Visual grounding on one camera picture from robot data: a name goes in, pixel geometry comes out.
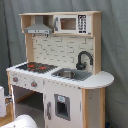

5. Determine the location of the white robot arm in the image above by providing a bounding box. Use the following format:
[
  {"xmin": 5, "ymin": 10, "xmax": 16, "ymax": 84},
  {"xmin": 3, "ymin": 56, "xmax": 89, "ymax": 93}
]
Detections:
[{"xmin": 0, "ymin": 86, "xmax": 37, "ymax": 128}]

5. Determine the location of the grey toy sink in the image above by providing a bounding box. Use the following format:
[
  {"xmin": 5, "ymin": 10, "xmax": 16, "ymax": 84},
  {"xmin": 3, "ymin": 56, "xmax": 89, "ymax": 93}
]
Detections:
[{"xmin": 52, "ymin": 68, "xmax": 92, "ymax": 81}]

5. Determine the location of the red stove knob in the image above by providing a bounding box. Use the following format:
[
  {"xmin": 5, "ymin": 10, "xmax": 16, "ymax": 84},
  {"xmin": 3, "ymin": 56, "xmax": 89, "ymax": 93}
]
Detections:
[
  {"xmin": 11, "ymin": 76, "xmax": 19, "ymax": 83},
  {"xmin": 31, "ymin": 81, "xmax": 37, "ymax": 88}
]

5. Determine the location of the black toy stovetop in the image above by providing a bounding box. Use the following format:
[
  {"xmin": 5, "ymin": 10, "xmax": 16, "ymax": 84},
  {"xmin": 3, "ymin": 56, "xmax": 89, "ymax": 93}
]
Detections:
[{"xmin": 18, "ymin": 62, "xmax": 55, "ymax": 73}]

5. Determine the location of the grey range hood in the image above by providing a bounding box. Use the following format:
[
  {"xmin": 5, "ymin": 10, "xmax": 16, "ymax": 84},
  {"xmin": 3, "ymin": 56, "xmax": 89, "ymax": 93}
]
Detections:
[{"xmin": 24, "ymin": 16, "xmax": 52, "ymax": 35}]

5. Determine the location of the left red stove knob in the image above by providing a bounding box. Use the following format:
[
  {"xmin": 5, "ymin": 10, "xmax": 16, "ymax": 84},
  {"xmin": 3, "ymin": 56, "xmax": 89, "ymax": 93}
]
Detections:
[{"xmin": 11, "ymin": 76, "xmax": 19, "ymax": 83}]

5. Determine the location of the toy microwave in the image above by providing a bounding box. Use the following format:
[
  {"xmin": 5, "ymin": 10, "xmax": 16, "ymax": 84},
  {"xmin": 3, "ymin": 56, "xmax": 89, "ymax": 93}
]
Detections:
[{"xmin": 54, "ymin": 15, "xmax": 91, "ymax": 34}]

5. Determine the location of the right red stove knob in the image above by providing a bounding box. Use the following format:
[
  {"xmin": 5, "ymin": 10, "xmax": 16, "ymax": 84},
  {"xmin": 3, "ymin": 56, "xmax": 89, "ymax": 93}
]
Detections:
[{"xmin": 31, "ymin": 81, "xmax": 37, "ymax": 88}]

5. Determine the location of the wooden toy kitchen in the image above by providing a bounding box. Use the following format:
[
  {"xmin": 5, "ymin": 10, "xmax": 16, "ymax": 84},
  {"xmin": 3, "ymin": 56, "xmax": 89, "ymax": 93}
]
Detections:
[{"xmin": 7, "ymin": 11, "xmax": 114, "ymax": 128}]

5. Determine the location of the black toy faucet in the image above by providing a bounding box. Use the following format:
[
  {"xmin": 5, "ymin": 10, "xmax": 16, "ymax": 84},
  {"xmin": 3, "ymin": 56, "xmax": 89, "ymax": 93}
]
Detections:
[{"xmin": 76, "ymin": 51, "xmax": 93, "ymax": 70}]

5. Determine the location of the white cabinet door with dispenser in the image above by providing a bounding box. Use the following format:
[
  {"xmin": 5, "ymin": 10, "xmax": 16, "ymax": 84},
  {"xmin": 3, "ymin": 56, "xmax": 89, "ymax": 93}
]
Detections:
[{"xmin": 45, "ymin": 82, "xmax": 82, "ymax": 128}]

